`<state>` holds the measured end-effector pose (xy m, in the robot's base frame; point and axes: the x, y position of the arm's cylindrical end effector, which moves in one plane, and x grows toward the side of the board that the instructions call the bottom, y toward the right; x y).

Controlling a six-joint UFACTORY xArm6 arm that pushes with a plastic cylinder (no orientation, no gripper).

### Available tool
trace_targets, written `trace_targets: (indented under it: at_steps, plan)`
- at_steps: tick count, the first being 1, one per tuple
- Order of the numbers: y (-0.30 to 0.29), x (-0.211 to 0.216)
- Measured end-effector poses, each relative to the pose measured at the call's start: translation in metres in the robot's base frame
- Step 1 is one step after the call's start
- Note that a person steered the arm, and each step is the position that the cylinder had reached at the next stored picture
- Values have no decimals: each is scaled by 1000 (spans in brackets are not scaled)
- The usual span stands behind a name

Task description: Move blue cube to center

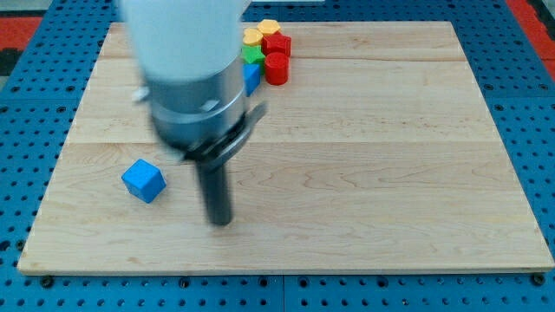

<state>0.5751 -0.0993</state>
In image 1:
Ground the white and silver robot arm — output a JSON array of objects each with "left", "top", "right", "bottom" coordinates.
[{"left": 119, "top": 0, "right": 265, "bottom": 166}]

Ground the yellow hexagon block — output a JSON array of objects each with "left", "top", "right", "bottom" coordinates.
[{"left": 257, "top": 19, "right": 281, "bottom": 36}]

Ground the red cylinder block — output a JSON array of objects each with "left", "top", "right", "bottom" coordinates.
[{"left": 264, "top": 52, "right": 290, "bottom": 86}]

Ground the green star block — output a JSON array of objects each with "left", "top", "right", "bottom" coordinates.
[{"left": 241, "top": 45, "right": 265, "bottom": 71}]

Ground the red hexagon block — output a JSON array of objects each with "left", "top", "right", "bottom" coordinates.
[{"left": 262, "top": 33, "right": 292, "bottom": 56}]

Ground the blue wooden cube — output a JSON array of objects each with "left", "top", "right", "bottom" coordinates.
[{"left": 121, "top": 159, "right": 167, "bottom": 204}]

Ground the yellow heart block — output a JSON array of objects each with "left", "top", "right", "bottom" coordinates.
[{"left": 243, "top": 28, "right": 264, "bottom": 47}]

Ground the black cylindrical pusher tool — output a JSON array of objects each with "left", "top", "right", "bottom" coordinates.
[{"left": 185, "top": 150, "right": 237, "bottom": 226}]

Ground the light wooden board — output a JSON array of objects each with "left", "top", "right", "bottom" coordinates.
[{"left": 17, "top": 22, "right": 554, "bottom": 276}]

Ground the blue block behind arm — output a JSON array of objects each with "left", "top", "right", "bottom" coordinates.
[{"left": 243, "top": 63, "right": 261, "bottom": 96}]

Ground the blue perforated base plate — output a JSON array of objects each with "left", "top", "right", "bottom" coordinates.
[{"left": 1, "top": 0, "right": 554, "bottom": 311}]

